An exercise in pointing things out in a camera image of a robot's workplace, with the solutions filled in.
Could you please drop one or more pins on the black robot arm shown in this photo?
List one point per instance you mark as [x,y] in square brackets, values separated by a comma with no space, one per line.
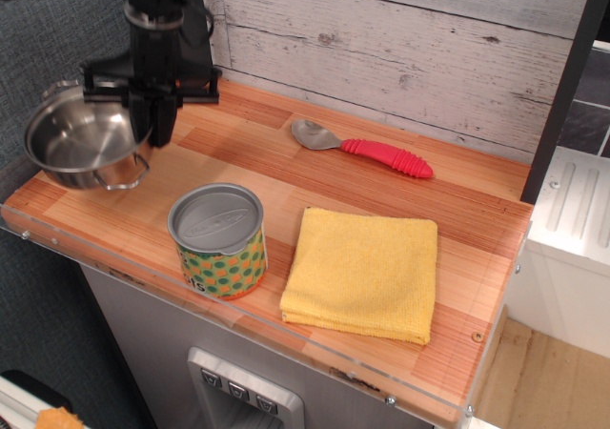
[166,10]

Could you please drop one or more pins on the clear acrylic edge guard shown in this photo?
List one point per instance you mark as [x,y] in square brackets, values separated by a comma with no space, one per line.
[479,240]

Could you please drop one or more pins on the dark grey right post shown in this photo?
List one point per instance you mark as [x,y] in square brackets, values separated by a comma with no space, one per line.
[586,33]

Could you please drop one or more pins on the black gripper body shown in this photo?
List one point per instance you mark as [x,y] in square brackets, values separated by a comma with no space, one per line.
[148,68]

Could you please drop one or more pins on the yellow folded cloth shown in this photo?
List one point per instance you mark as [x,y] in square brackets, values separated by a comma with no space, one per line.
[367,275]

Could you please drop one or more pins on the white toy sink unit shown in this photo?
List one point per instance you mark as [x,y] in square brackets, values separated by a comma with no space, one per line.
[560,285]

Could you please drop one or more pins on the dark grey left post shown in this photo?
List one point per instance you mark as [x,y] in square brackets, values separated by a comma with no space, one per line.
[196,63]

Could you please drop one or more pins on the dark grey post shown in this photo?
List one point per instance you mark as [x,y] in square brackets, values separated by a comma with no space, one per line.
[586,33]
[196,63]

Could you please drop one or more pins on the stainless steel pot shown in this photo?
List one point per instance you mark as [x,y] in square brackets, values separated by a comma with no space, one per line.
[85,145]

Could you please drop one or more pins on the silver dispenser panel with buttons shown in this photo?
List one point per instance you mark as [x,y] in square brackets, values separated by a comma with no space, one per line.
[233,397]

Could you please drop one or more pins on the green orange dotted can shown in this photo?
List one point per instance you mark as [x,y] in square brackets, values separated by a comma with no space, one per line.
[219,236]

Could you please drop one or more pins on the spoon with red handle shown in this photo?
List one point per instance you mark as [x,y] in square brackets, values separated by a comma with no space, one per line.
[317,138]

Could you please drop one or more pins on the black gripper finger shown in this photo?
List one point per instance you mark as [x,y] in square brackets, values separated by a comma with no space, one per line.
[140,116]
[163,115]

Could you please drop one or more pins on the orange object at corner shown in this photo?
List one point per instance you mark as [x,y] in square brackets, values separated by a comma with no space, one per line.
[58,418]

